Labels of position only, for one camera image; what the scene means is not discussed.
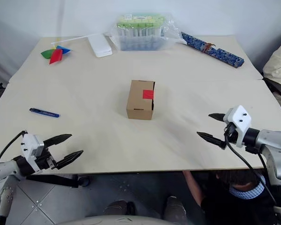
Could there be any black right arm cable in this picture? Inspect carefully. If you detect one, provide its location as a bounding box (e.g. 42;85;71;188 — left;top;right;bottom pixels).
224;131;278;207

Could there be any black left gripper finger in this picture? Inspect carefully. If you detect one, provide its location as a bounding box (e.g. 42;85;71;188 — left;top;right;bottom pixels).
52;150;84;170
43;134;73;149

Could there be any person in black shirt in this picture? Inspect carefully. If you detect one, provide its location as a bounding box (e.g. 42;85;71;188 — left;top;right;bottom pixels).
200;170;276;225

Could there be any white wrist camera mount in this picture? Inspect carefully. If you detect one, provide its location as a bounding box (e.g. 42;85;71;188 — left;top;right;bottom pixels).
21;133;45;174
222;105;252;148

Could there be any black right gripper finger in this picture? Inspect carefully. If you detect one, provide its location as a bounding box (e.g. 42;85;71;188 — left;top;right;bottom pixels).
208;113;226;122
196;131;227;150

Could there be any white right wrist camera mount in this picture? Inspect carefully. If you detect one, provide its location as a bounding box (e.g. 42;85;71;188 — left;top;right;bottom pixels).
222;105;252;148

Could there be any person in cream clothing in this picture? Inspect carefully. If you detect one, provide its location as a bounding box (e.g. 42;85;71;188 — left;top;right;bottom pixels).
262;37;281;89

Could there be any red tape seal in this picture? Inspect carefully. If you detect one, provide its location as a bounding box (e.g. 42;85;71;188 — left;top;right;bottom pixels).
142;90;155;100

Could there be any colourful paper pinwheel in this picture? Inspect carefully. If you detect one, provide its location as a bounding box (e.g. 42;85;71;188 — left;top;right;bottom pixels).
40;35;89;65

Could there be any white rectangular case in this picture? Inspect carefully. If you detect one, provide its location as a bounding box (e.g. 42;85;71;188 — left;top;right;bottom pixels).
88;34;113;58

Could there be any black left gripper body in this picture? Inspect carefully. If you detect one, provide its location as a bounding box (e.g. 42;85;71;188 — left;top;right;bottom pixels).
35;146;59;173

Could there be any dark brown rounded shape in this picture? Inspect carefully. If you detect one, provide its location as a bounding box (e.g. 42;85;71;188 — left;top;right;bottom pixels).
163;195;187;221
103;199;135;216

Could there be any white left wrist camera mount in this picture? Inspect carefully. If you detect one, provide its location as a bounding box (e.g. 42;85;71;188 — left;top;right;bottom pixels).
21;133;45;174

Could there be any green-topped tube rack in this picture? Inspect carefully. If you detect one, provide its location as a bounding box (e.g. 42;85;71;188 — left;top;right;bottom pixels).
116;13;166;51

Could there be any brown cardboard box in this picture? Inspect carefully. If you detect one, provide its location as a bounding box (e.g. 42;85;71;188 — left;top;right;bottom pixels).
126;80;156;120

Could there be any clear plastic bag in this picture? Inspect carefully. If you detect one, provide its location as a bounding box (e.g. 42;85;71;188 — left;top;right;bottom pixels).
104;13;188;52

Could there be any brown ribbon tie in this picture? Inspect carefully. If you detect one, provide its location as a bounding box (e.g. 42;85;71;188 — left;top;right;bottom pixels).
202;42;216;54

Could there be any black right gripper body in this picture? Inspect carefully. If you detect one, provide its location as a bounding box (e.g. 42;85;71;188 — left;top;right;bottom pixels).
223;123;240;146

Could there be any blue box cutter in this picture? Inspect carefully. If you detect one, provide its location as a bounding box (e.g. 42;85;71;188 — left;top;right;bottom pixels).
29;107;60;118

